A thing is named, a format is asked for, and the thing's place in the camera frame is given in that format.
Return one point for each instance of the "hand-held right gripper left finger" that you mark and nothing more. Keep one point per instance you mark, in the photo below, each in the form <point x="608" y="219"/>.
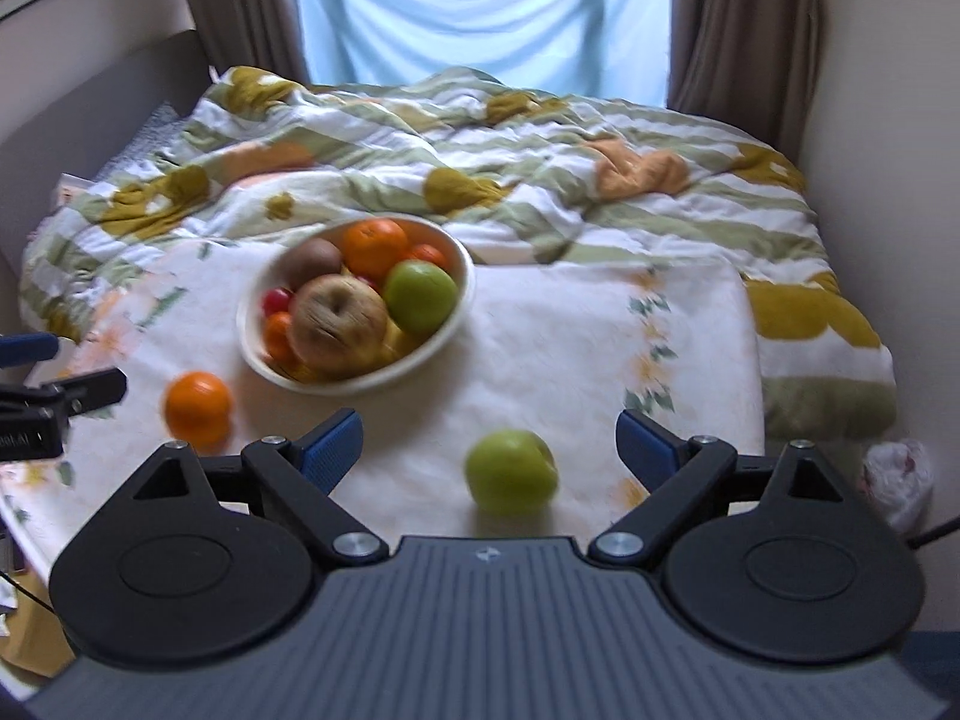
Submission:
<point x="334" y="446"/>

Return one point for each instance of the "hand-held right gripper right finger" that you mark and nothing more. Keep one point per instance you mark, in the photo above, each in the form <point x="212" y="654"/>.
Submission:
<point x="645" y="450"/>

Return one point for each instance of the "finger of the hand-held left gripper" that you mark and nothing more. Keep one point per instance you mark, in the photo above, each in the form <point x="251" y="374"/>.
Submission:
<point x="26" y="350"/>
<point x="94" y="390"/>

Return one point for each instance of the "large orange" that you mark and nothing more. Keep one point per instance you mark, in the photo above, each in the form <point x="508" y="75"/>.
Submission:
<point x="375" y="247"/>
<point x="197" y="406"/>

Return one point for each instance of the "small orange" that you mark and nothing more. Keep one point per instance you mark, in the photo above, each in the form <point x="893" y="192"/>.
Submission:
<point x="279" y="336"/>
<point x="429" y="256"/>

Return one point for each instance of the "yellowish wrinkled apple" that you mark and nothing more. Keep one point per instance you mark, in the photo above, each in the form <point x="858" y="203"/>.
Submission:
<point x="337" y="322"/>

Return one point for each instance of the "green apple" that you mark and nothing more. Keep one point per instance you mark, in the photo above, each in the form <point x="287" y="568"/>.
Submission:
<point x="420" y="298"/>
<point x="510" y="472"/>

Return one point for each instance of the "cream bowl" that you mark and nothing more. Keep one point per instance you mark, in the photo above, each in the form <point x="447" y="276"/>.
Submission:
<point x="442" y="300"/>

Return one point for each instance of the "brown kiwi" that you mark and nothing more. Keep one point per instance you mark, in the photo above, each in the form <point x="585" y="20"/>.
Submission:
<point x="315" y="262"/>

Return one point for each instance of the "white embroidered bedspread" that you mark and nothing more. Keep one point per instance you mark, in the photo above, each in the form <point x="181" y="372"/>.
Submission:
<point x="585" y="360"/>

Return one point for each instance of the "small paper packet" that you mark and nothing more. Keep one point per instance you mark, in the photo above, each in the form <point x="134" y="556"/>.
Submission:
<point x="73" y="187"/>

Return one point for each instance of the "yellow cloth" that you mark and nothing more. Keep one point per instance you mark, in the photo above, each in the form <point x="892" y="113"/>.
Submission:
<point x="30" y="630"/>

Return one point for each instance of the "grey headboard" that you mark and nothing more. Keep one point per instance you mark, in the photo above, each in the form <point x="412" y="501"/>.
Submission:
<point x="90" y="112"/>

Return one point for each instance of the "patterned pillow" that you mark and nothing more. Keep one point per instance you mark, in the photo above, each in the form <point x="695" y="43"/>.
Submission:
<point x="150" y="135"/>

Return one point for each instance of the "white plastic bag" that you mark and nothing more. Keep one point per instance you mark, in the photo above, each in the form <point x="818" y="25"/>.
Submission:
<point x="898" y="484"/>

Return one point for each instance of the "orange cloth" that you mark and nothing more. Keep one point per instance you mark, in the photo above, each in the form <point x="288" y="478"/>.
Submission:
<point x="641" y="169"/>

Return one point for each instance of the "floral striped duvet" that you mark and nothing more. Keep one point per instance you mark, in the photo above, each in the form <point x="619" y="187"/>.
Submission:
<point x="525" y="150"/>

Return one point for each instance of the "brown curtain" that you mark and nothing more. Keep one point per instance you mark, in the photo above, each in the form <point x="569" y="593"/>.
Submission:
<point x="742" y="30"/>
<point x="240" y="0"/>

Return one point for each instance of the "sheer blue curtain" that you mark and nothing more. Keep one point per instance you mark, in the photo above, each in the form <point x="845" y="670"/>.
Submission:
<point x="480" y="7"/>

